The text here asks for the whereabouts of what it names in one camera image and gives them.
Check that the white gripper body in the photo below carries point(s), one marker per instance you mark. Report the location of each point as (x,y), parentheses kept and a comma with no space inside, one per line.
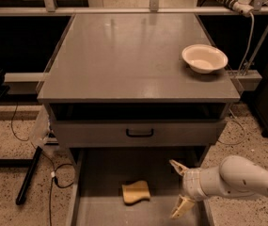
(191,182)

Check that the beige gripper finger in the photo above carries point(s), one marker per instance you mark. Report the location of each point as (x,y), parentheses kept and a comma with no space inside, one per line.
(178,167)
(182,206)

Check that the yellow sponge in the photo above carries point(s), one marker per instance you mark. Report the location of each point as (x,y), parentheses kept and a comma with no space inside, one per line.
(135,192)

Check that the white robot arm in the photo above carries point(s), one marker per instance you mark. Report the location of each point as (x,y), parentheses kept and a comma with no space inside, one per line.
(234,178)

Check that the grey top drawer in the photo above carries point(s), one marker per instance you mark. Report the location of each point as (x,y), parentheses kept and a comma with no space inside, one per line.
(112,133)

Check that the open grey middle drawer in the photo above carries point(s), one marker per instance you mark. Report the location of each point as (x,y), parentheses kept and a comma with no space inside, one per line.
(96,199)

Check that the grey drawer cabinet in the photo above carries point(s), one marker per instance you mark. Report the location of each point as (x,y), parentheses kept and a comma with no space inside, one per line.
(129,67)

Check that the white bowl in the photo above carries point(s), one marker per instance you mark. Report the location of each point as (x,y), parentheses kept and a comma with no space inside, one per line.
(203,58)

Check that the clear plastic bag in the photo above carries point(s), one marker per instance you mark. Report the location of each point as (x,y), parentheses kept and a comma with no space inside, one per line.
(42,134)

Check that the black table leg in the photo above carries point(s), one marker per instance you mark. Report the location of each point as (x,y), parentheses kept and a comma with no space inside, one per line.
(28,177)

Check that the white striped power strip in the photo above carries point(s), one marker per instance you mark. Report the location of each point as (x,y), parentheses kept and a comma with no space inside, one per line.
(242,7)

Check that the black drawer handle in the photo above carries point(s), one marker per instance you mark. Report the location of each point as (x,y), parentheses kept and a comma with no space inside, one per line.
(141,133)

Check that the grey metal rail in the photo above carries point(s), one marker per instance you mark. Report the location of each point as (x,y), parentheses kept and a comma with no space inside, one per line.
(72,11)

